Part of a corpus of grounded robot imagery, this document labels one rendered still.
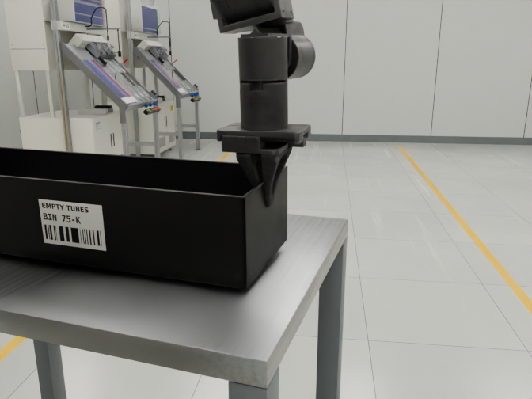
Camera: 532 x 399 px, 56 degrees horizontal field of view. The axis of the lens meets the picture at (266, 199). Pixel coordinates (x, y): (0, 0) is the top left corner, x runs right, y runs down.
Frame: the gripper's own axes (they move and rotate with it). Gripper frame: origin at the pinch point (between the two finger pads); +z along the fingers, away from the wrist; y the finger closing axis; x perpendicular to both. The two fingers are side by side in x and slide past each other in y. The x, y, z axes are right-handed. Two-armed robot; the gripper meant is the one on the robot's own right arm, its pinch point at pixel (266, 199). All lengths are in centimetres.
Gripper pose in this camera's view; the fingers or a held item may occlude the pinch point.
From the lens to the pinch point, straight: 62.7
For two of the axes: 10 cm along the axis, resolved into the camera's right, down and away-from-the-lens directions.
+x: -3.1, 2.8, -9.1
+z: 0.2, 9.6, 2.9
